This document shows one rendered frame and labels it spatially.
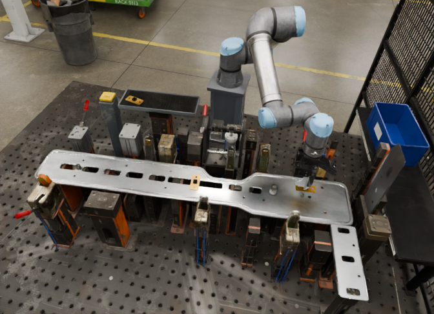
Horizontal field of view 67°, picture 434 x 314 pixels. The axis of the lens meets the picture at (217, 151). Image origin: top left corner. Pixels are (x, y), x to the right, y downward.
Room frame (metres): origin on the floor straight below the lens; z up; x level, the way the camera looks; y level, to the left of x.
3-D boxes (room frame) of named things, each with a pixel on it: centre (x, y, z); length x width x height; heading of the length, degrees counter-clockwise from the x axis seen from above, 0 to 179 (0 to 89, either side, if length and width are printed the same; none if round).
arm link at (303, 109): (0.95, -0.31, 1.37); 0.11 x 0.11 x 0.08; 13
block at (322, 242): (0.66, -0.43, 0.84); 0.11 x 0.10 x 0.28; 174
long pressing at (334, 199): (0.89, 0.11, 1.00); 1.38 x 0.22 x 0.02; 84
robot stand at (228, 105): (1.55, -0.05, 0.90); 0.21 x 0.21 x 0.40; 77
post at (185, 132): (1.12, 0.16, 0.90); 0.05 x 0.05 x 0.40; 84
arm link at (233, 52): (1.55, -0.06, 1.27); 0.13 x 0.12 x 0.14; 103
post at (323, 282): (0.64, -0.51, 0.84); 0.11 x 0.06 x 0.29; 174
